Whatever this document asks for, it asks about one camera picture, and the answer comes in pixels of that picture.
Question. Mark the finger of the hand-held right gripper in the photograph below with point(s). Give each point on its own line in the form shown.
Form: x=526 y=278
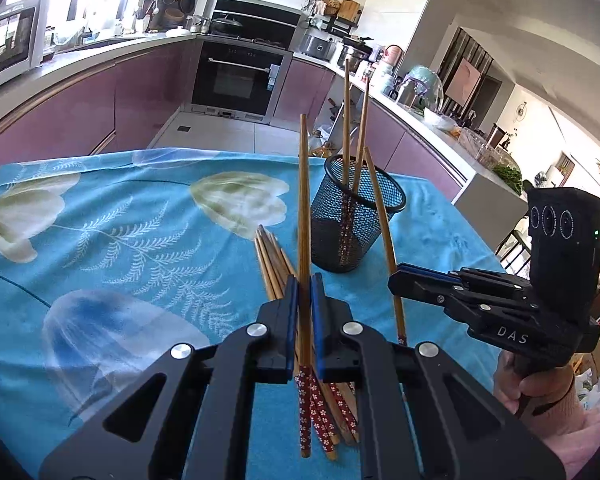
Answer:
x=425 y=271
x=430 y=292

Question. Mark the clear glass bowl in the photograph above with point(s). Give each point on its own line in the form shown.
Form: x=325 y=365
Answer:
x=485 y=147

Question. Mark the steel cooking pot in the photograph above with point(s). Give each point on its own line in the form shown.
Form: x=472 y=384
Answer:
x=352 y=55

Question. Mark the black built-in oven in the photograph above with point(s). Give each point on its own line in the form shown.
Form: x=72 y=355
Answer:
x=235 y=80

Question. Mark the bunch of wooden chopsticks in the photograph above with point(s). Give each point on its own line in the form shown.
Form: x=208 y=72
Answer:
x=270 y=265

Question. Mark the black range hood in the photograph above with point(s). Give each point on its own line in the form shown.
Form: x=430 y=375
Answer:
x=265 y=12

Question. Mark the black mesh utensil holder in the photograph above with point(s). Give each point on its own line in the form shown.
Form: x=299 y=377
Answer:
x=330 y=240

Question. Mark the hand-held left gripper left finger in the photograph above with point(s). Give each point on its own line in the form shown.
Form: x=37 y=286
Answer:
x=292 y=305

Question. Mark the silver rice cooker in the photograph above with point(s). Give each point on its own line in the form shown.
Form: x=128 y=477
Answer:
x=317 y=45

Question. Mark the round wall clock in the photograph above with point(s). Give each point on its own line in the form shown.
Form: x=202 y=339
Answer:
x=520 y=111

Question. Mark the blue floral tablecloth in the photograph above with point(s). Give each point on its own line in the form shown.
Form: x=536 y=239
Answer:
x=130 y=200

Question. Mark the pink framed picture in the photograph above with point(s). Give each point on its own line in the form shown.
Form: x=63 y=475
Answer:
x=462 y=80

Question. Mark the purple kitchen cabinets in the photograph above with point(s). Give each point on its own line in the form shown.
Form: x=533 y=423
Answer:
x=80 y=105
x=305 y=90

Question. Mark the green leafy vegetables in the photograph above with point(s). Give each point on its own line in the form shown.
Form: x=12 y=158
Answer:
x=509 y=177

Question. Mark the wok with lid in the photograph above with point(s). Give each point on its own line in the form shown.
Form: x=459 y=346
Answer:
x=226 y=23

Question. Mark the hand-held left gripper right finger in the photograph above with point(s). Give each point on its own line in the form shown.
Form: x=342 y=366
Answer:
x=318 y=310

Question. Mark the wooden cutting board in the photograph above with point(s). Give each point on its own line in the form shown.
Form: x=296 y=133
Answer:
x=350 y=8

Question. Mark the person's right hand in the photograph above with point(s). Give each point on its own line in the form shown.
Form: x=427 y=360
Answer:
x=522 y=390

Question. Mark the teal glass dome cover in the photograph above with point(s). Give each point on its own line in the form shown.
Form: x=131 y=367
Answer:
x=425 y=85

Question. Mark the pink kettle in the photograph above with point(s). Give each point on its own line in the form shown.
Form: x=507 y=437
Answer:
x=393 y=55

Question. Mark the person's right forearm pink sleeve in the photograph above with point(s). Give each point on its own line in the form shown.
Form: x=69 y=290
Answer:
x=580 y=435

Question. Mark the white microwave oven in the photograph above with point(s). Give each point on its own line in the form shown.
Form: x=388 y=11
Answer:
x=5 y=40

